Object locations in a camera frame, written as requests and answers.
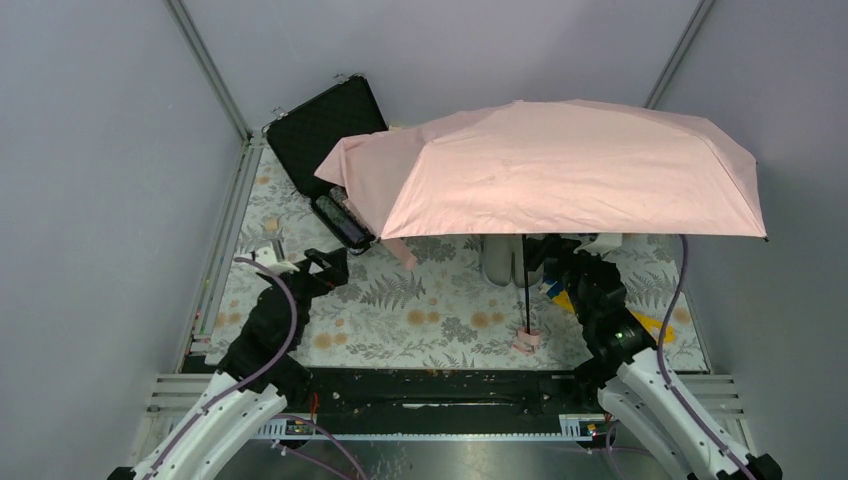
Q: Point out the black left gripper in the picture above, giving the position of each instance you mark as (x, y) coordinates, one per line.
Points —
(318, 269)

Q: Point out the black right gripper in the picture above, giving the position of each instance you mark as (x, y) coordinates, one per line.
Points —
(556, 254)

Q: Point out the lilac umbrella zip case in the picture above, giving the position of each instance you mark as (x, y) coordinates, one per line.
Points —
(501, 260)

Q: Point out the pink folding umbrella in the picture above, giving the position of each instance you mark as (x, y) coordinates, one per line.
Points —
(565, 167)

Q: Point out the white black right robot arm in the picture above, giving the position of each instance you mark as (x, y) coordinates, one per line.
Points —
(631, 380)

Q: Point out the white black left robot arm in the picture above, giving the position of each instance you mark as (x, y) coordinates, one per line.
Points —
(257, 377)

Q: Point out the green blue chip stack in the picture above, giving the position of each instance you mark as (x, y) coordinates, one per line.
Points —
(337, 217)

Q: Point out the yellow toy brick vehicle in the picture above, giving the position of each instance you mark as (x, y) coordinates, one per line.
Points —
(597, 304)

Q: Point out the floral table cloth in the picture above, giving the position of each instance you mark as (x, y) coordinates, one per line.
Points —
(444, 314)

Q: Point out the black poker chip case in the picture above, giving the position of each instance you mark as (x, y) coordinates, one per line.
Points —
(303, 137)

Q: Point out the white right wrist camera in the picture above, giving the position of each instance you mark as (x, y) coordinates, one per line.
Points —
(601, 244)

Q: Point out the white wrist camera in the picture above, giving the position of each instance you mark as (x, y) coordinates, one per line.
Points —
(601, 244)
(271, 256)

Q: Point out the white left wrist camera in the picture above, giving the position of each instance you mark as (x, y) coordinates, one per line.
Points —
(271, 256)

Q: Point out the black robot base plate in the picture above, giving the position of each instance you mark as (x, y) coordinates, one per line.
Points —
(436, 401)

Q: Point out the aluminium frame rail left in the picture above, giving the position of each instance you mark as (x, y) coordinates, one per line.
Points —
(209, 291)

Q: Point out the aluminium frame rail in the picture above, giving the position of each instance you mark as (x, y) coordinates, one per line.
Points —
(687, 38)
(209, 291)

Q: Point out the aluminium frame rail right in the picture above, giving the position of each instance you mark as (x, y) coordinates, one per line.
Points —
(687, 38)

